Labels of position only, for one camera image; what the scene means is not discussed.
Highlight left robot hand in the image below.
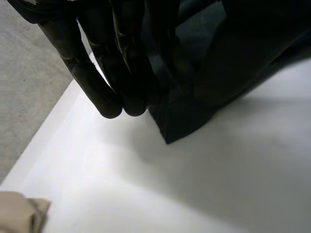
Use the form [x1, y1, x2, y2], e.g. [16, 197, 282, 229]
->
[6, 0, 311, 119]

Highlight beige shorts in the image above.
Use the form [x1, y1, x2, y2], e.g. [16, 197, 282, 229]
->
[0, 191, 52, 233]

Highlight dark blue cloth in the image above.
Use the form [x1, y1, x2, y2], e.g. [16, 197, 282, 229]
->
[143, 9, 311, 145]

